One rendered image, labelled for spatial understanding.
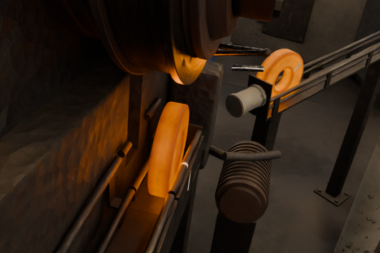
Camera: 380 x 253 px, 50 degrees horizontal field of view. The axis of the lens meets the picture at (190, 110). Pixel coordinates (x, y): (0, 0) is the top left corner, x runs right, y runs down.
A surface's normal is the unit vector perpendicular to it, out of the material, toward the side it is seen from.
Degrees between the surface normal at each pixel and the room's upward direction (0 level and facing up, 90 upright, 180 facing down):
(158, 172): 84
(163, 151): 59
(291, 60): 91
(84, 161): 90
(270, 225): 0
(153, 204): 0
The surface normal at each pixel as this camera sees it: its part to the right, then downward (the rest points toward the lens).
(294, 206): 0.11, -0.88
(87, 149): 0.97, 0.21
